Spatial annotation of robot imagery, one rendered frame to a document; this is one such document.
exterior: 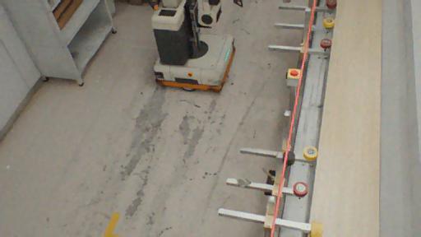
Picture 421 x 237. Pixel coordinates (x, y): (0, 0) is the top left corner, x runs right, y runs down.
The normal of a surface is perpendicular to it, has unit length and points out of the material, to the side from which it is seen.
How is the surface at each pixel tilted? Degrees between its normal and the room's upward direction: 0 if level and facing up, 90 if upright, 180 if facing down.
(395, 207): 61
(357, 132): 0
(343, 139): 0
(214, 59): 0
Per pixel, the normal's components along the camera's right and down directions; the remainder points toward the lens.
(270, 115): -0.09, -0.66
